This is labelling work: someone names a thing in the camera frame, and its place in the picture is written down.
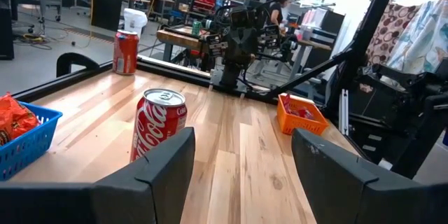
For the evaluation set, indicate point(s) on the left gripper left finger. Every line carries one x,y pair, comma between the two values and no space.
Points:
122,199

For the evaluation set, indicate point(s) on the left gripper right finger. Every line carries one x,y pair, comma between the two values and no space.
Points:
350,196

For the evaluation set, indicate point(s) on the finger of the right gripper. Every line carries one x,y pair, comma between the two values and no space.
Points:
269,38
217,45

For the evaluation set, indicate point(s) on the red Twizzlers candy pack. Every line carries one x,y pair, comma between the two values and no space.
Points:
290,106
306,113

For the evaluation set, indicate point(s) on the green drink can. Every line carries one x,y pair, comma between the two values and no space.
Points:
196,28

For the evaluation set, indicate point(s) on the person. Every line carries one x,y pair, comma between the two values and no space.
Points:
278,10

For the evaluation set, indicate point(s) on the distant wooden table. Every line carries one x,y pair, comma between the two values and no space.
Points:
178,40

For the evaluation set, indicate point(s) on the red Coca-Cola can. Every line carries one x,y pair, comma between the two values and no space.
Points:
125,52
157,122

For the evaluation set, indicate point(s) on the white plastic bucket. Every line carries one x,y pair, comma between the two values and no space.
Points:
134,22

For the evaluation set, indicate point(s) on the orange plastic basket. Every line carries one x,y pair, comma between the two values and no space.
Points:
301,126

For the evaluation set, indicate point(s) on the blue plastic basket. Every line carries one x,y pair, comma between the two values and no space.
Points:
31,140

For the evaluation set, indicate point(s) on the black cabinet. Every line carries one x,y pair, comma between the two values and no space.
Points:
106,10

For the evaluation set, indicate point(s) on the brown circle patterned cloth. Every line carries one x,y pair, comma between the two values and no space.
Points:
395,31

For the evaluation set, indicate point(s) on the blue floral cloth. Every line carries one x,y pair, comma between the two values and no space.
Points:
427,35

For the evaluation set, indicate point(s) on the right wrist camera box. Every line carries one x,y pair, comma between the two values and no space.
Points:
239,17

